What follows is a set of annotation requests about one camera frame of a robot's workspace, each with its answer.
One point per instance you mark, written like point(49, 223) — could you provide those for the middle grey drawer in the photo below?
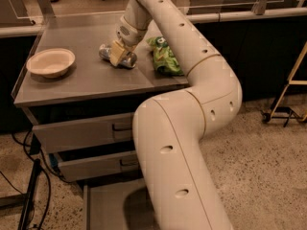
point(97, 166)

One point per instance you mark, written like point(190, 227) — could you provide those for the white paper bowl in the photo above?
point(51, 63)

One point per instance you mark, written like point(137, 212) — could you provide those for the grey drawer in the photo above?
point(118, 206)
point(84, 133)
point(97, 166)

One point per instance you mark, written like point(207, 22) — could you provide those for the green chip bag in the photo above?
point(164, 60)

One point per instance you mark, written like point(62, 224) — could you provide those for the white counter rail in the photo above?
point(245, 15)

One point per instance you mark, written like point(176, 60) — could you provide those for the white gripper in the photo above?
point(130, 34)

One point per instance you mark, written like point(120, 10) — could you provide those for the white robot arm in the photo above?
point(167, 129)

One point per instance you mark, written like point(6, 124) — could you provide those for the bottom grey drawer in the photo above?
point(118, 206)

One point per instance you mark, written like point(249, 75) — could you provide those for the grey metal drawer cabinet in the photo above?
point(91, 87)

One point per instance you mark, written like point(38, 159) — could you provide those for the top grey drawer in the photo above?
point(84, 133)

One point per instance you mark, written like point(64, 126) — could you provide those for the black floor stand bar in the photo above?
point(28, 199)

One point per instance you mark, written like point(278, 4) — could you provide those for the yellow wheeled cart frame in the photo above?
point(277, 111)

